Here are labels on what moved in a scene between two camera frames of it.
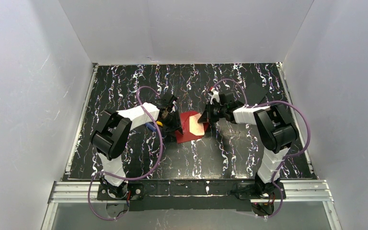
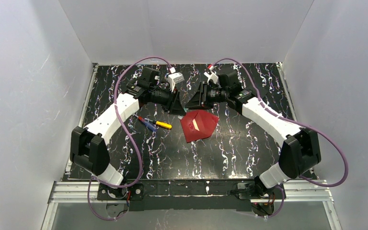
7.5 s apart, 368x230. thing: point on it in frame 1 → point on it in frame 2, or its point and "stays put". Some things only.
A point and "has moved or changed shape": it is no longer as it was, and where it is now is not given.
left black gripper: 174,117 → 174,101
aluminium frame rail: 297,191 stays put
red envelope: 187,135 has moved or changed shape
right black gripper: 209,112 → 203,98
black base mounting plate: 207,195 stays put
